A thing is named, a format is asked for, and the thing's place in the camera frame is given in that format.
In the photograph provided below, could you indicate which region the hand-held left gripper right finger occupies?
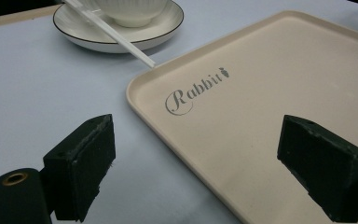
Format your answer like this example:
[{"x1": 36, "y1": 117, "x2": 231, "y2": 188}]
[{"x1": 276, "y1": 114, "x2": 358, "y2": 224}]

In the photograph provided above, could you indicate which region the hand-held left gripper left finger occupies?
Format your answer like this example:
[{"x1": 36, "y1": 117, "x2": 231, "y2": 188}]
[{"x1": 42, "y1": 113, "x2": 117, "y2": 223}]

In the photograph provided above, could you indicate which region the beige plastic tray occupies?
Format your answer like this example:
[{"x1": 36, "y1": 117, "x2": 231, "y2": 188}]
[{"x1": 125, "y1": 9, "x2": 358, "y2": 224}]

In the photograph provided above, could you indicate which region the white chopstick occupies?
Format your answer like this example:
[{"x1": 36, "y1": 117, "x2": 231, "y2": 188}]
[{"x1": 62, "y1": 0, "x2": 157, "y2": 69}]

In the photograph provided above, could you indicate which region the white plate with dark rim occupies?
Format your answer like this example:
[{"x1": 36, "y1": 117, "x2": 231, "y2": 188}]
[{"x1": 52, "y1": 0, "x2": 185, "y2": 54}]

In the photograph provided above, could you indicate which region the white ribbed bowl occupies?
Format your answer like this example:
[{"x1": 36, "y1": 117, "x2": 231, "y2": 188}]
[{"x1": 80, "y1": 0, "x2": 171, "y2": 28}]

